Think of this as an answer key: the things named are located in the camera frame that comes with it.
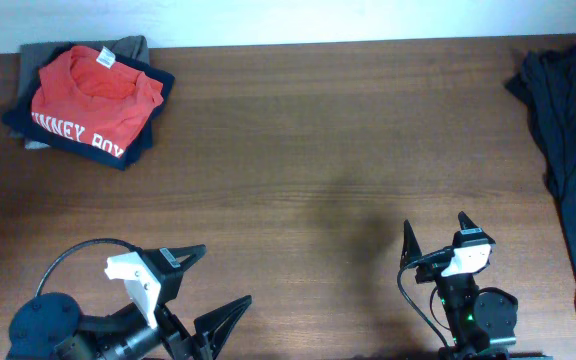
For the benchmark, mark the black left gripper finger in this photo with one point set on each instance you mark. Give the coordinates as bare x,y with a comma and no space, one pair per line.
214,328
188,256

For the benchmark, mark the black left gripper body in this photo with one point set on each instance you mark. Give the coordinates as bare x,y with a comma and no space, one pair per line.
172,329

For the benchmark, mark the navy garment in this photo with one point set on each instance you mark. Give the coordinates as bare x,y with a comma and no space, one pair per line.
19,119

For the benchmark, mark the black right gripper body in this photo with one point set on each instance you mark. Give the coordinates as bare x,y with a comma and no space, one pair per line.
449,289

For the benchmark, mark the grey garment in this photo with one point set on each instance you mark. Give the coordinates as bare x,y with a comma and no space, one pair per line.
35,56

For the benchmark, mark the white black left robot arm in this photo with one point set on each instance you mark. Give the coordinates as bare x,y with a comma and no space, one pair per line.
53,326

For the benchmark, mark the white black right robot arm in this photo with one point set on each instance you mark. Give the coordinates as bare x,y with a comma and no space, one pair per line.
481,321

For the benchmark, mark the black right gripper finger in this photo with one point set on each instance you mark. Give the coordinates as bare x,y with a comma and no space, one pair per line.
411,252
465,222

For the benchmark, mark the red soccer t-shirt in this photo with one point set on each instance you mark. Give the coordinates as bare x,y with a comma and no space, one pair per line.
88,98

